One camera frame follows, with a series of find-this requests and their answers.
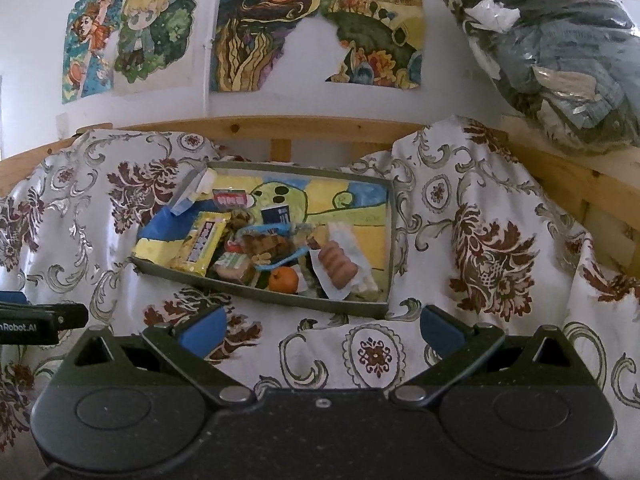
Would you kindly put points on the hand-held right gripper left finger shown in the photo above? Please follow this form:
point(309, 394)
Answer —
point(202, 332)

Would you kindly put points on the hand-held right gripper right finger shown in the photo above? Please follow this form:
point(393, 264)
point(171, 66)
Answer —
point(440, 332)

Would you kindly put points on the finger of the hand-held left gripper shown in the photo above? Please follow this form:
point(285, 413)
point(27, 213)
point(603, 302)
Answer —
point(72, 316)

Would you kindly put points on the clear packet of brown cakes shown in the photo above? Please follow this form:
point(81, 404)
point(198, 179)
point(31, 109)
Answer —
point(337, 262)

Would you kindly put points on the red label quail egg packet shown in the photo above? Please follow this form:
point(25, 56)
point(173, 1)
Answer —
point(231, 198)

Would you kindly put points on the grey tray with frog painting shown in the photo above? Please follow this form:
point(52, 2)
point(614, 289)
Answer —
point(350, 200)

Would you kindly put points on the green white cookie packet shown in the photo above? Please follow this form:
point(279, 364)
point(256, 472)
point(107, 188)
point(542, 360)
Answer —
point(235, 265)

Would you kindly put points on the printed floral blanket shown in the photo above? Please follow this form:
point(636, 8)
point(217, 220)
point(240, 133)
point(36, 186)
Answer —
point(100, 240)

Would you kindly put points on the yellow snack packet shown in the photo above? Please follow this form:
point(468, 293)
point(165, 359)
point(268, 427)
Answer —
point(200, 242)

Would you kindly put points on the orange tangerine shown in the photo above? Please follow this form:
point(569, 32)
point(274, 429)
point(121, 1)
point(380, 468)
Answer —
point(284, 280)

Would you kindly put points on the blue edged bread packet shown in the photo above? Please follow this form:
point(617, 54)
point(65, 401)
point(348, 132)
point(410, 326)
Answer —
point(265, 245)

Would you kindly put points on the dark blue snack packet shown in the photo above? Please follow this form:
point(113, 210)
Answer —
point(276, 215)

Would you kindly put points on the clear plastic sheet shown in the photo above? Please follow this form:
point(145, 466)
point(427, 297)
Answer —
point(192, 190)

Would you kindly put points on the plastic bag of clothes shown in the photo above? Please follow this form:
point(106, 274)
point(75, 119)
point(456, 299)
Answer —
point(550, 60)

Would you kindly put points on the white wall conduit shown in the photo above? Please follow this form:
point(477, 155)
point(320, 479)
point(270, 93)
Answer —
point(207, 60)

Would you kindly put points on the orange figure wall poster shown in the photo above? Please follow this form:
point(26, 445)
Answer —
point(90, 40)

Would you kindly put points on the blond figure wall poster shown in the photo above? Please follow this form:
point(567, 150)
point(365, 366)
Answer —
point(150, 25)

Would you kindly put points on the swirl pattern wall poster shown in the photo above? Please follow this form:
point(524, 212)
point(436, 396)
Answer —
point(250, 35)

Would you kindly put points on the flower landscape wall poster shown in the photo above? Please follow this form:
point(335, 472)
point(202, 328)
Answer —
point(370, 25)

